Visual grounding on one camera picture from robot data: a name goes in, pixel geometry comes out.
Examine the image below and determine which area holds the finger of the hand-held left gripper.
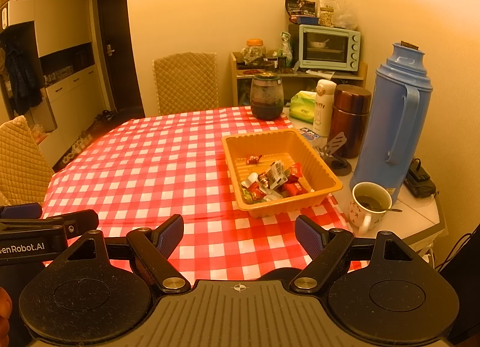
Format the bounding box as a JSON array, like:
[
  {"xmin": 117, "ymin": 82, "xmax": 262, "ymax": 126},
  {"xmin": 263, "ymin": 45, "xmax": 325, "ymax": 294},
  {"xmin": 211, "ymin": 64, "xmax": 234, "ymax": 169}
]
[
  {"xmin": 40, "ymin": 208, "xmax": 100, "ymax": 246},
  {"xmin": 0, "ymin": 202, "xmax": 44, "ymax": 220}
]

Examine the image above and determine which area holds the bag of nuts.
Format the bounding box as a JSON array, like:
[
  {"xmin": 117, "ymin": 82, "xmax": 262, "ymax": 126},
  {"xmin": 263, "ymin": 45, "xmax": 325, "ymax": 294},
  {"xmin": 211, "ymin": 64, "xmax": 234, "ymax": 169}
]
[{"xmin": 317, "ymin": 0, "xmax": 336, "ymax": 28}]

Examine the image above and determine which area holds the orange plastic tray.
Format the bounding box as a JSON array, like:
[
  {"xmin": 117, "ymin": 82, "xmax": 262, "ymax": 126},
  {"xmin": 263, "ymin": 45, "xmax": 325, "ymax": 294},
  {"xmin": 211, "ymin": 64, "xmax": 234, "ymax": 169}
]
[{"xmin": 220, "ymin": 128, "xmax": 344, "ymax": 220}]

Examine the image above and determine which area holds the dark clear snack packet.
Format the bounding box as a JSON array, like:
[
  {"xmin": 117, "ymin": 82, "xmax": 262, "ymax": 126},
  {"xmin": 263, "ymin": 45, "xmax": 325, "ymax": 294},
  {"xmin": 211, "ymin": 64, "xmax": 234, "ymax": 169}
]
[{"xmin": 267, "ymin": 160, "xmax": 287, "ymax": 190}]

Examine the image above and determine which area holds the green tissue pack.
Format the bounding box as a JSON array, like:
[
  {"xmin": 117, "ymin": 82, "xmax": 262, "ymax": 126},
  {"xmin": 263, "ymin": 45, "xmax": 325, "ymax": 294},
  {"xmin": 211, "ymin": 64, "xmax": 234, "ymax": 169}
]
[{"xmin": 289, "ymin": 91, "xmax": 318, "ymax": 125}]

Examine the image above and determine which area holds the clear plastic bag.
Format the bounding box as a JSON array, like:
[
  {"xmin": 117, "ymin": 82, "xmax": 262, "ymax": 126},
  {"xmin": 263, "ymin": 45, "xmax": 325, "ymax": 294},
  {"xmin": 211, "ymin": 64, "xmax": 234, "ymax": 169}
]
[{"xmin": 334, "ymin": 0, "xmax": 359, "ymax": 30}]

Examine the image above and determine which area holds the person's left hand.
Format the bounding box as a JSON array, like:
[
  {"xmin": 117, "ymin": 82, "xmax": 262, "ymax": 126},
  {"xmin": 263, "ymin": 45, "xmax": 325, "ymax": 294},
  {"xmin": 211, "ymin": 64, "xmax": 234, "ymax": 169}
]
[{"xmin": 0, "ymin": 286, "xmax": 13, "ymax": 339}]

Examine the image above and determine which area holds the row of light shoes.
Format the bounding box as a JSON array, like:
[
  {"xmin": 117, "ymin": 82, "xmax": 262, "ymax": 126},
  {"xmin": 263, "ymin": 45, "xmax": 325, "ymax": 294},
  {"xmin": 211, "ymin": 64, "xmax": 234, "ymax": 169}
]
[{"xmin": 61, "ymin": 136, "xmax": 95, "ymax": 165}]

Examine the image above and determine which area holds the green white bag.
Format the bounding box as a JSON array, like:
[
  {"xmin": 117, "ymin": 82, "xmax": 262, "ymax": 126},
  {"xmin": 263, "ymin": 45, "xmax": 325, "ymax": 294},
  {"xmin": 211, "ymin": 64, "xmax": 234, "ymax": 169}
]
[{"xmin": 278, "ymin": 31, "xmax": 294, "ymax": 67}]

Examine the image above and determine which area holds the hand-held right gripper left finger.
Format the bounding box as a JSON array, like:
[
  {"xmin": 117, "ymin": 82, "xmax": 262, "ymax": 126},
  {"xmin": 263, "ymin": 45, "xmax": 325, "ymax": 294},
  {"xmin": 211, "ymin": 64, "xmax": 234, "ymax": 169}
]
[{"xmin": 67, "ymin": 214, "xmax": 191, "ymax": 294}]

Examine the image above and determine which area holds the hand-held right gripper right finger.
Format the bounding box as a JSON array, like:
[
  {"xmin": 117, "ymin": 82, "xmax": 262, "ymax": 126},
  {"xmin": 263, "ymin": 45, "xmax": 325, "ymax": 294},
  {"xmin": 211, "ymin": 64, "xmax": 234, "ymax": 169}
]
[{"xmin": 290, "ymin": 214, "xmax": 418, "ymax": 294}]

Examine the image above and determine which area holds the large dark glass jar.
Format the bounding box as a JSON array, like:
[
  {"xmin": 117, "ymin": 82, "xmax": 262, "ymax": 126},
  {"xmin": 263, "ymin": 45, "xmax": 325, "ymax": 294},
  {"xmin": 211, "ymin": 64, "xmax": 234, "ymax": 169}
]
[{"xmin": 248, "ymin": 73, "xmax": 284, "ymax": 121}]

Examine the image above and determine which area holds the light blue toaster oven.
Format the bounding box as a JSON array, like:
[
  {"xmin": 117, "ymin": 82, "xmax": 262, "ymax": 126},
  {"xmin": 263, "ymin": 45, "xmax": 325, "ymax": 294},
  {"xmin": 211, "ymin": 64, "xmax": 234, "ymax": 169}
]
[{"xmin": 297, "ymin": 24, "xmax": 362, "ymax": 72}]

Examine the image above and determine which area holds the black power adapter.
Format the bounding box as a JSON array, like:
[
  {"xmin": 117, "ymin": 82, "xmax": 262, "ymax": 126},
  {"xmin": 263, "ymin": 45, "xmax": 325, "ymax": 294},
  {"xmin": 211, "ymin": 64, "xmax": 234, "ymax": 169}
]
[{"xmin": 407, "ymin": 159, "xmax": 438, "ymax": 198}]

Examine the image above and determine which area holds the silver phone stand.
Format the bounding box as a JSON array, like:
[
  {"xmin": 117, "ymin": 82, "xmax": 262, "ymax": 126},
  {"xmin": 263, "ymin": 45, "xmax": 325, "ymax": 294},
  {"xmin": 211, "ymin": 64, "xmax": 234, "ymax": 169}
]
[{"xmin": 318, "ymin": 130, "xmax": 354, "ymax": 177}]

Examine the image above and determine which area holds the brown metal thermos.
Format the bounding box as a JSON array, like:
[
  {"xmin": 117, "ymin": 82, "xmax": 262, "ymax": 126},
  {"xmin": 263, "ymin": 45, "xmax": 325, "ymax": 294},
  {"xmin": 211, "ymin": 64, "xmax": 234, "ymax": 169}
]
[{"xmin": 328, "ymin": 84, "xmax": 373, "ymax": 160}]

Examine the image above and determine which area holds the beige quilted chair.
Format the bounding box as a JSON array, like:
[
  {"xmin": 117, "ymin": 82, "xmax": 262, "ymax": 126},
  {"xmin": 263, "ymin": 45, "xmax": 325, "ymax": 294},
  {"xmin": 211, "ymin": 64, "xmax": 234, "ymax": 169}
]
[
  {"xmin": 151, "ymin": 51, "xmax": 220, "ymax": 117},
  {"xmin": 0, "ymin": 115, "xmax": 56, "ymax": 208}
]

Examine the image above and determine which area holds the red white checked tablecloth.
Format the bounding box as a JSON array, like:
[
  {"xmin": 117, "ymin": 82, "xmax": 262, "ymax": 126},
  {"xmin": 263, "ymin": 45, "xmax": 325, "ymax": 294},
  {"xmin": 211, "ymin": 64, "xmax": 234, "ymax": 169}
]
[{"xmin": 40, "ymin": 106, "xmax": 371, "ymax": 283}]

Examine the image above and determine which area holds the white patterned mug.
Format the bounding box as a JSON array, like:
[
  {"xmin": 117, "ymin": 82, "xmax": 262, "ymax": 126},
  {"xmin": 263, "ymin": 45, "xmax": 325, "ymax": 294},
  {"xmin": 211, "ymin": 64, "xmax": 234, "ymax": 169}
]
[{"xmin": 348, "ymin": 181, "xmax": 393, "ymax": 236}]

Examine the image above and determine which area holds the wooden shelf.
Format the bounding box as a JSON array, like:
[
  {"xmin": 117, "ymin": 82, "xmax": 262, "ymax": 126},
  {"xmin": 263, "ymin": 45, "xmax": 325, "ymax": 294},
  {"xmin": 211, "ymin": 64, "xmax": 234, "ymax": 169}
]
[{"xmin": 229, "ymin": 51, "xmax": 369, "ymax": 108}]

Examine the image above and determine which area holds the white cabinet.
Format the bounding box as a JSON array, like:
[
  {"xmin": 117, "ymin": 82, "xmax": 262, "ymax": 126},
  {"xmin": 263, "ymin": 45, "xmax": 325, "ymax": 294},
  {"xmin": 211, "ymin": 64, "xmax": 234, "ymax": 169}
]
[{"xmin": 0, "ymin": 0, "xmax": 114, "ymax": 168}]

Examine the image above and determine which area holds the dark hanging coat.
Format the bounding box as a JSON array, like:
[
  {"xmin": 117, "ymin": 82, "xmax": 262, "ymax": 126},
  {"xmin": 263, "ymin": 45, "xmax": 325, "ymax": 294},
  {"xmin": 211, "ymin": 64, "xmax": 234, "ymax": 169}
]
[{"xmin": 0, "ymin": 44, "xmax": 43, "ymax": 108}]

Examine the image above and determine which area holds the dark door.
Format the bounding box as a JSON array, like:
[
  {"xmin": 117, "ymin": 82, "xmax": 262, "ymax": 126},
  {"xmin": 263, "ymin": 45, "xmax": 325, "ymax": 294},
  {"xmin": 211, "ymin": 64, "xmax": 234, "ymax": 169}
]
[{"xmin": 93, "ymin": 0, "xmax": 146, "ymax": 116}]

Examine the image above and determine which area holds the thin cable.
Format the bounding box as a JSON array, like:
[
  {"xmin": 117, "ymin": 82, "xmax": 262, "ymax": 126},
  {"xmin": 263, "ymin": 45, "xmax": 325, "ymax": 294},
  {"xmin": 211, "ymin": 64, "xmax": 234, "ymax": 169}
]
[{"xmin": 427, "ymin": 232, "xmax": 474, "ymax": 270}]

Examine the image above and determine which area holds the blue white pack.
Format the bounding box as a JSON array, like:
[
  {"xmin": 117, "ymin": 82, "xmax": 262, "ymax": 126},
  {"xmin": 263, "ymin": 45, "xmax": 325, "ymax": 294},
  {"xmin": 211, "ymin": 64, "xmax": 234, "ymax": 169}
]
[{"xmin": 297, "ymin": 126, "xmax": 322, "ymax": 142}]

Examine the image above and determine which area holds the blue thermos jug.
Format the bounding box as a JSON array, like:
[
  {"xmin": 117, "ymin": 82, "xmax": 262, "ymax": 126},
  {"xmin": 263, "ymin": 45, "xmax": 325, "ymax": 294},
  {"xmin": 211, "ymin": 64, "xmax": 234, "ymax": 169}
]
[{"xmin": 353, "ymin": 42, "xmax": 434, "ymax": 206}]

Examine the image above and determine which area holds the plastic jar orange lid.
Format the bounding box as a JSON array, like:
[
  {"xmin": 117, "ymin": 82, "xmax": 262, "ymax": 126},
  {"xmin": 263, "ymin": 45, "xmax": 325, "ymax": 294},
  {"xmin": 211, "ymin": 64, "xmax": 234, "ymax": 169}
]
[{"xmin": 241, "ymin": 38, "xmax": 268, "ymax": 67}]

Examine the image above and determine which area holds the dark snack bag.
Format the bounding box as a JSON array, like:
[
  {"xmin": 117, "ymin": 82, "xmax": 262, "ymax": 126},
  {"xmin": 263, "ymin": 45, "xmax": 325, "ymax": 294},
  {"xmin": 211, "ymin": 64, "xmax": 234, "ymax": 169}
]
[{"xmin": 284, "ymin": 0, "xmax": 316, "ymax": 18}]

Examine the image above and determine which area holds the white thermos bottle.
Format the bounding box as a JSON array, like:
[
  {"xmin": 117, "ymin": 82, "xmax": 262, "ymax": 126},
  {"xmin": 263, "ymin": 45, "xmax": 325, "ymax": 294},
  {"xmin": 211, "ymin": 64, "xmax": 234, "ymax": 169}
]
[{"xmin": 312, "ymin": 78, "xmax": 338, "ymax": 138}]

